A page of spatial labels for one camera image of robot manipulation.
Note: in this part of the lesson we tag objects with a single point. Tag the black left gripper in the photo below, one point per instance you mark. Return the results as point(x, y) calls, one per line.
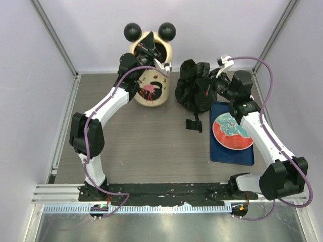
point(147, 47)

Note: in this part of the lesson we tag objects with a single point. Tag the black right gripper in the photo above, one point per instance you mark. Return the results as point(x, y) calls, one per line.
point(213, 80)

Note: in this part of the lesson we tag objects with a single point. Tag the black trash bag roll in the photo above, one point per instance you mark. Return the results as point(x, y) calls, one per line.
point(195, 125)

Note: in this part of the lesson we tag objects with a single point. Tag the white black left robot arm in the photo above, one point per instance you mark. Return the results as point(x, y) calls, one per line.
point(86, 133)

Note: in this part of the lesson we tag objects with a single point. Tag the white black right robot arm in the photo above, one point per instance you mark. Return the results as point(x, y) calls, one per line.
point(285, 174)

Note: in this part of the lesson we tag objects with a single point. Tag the red teal floral plate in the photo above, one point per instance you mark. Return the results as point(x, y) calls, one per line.
point(230, 134)

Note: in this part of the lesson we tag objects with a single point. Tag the dark blue tray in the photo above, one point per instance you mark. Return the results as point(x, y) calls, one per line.
point(218, 153)

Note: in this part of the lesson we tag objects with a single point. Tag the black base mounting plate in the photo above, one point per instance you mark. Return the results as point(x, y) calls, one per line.
point(173, 194)

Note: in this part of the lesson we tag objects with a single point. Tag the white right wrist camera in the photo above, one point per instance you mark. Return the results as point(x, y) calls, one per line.
point(225, 62)

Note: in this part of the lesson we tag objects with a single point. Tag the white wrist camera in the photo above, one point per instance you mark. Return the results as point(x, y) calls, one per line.
point(225, 62)
point(164, 68)

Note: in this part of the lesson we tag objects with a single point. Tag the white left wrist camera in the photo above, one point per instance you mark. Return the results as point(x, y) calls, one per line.
point(164, 68)

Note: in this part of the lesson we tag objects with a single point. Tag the white slotted cable duct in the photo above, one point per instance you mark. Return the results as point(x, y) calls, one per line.
point(95, 209)

